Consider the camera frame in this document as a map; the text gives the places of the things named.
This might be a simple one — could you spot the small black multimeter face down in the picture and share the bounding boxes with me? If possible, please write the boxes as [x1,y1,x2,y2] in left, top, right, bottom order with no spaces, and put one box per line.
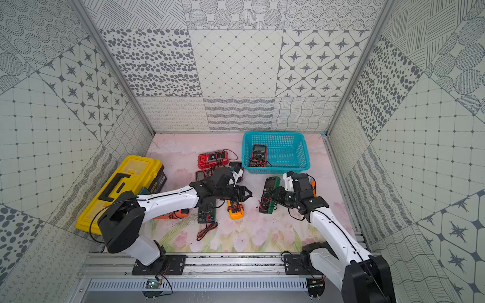
[229,162,244,179]

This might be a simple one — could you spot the green multimeter DT9205A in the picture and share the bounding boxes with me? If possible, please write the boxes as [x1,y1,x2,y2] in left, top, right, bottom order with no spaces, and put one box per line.
[197,198,217,224]

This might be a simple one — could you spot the orange Victor multimeter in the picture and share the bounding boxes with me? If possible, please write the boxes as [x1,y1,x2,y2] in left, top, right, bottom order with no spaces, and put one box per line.
[195,170,212,182]

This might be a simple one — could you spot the green multimeter with leads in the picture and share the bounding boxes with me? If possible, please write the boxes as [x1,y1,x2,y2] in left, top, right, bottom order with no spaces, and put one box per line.
[258,176,280,214]

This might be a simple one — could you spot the dark red-trim multimeter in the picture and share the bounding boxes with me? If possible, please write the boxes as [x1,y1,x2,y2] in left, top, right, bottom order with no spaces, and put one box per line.
[250,145,268,167]

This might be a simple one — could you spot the red multimeter face down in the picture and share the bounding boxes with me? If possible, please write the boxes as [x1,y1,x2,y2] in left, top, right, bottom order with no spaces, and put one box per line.
[198,150,229,170]

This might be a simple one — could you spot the aluminium mounting rail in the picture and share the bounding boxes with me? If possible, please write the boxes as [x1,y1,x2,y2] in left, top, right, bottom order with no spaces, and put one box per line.
[77,248,347,279]

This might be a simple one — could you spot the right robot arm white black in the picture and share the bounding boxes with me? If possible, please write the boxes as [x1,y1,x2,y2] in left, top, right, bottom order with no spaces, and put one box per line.
[260,172,397,302]

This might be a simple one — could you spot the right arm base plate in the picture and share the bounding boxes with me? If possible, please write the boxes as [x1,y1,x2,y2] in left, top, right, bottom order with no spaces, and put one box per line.
[280,253,313,275]

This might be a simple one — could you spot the yellow black toolbox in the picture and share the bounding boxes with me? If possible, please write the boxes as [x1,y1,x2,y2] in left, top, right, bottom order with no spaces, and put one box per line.
[75,155,167,235]

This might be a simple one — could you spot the teal plastic basket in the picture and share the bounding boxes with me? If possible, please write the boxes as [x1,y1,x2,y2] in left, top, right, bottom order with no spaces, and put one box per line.
[241,132,311,175]

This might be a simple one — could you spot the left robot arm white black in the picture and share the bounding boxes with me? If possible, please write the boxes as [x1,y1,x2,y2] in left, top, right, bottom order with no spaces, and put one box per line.
[97,167,253,266]

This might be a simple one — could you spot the orange handled wrench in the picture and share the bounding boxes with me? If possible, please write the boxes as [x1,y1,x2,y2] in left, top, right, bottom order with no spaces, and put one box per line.
[310,179,317,197]

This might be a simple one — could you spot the yellow orange multimeter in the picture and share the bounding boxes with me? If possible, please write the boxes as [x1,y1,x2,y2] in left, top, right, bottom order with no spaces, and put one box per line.
[227,200,244,220]

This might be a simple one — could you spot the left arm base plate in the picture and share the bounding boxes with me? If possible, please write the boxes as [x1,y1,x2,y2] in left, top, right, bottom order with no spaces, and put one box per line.
[132,255,187,276]

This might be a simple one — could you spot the orange multimeter face down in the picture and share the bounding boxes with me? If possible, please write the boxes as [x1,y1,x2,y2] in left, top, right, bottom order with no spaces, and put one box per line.
[156,208,189,220]

